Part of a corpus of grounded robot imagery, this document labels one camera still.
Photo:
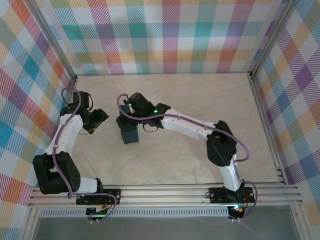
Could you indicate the dark blue box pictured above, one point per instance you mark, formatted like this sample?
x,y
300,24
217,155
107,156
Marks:
x,y
131,136

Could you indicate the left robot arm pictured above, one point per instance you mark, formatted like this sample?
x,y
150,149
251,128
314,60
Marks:
x,y
45,175

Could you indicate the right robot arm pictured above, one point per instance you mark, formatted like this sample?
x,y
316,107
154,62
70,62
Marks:
x,y
220,150

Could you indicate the aluminium table side rail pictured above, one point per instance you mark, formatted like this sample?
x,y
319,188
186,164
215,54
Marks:
x,y
263,112
72,86

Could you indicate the aluminium frame post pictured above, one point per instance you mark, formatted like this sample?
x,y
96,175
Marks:
x,y
272,37
53,40

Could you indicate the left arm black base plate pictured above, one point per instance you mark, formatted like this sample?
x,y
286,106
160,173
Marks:
x,y
112,196

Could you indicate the wide aluminium mounting rail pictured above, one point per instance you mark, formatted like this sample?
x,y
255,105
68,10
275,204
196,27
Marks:
x,y
162,195

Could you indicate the aluminium frame leg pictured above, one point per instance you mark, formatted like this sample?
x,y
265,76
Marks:
x,y
29,222
300,225

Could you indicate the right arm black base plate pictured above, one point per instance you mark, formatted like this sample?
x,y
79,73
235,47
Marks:
x,y
217,196

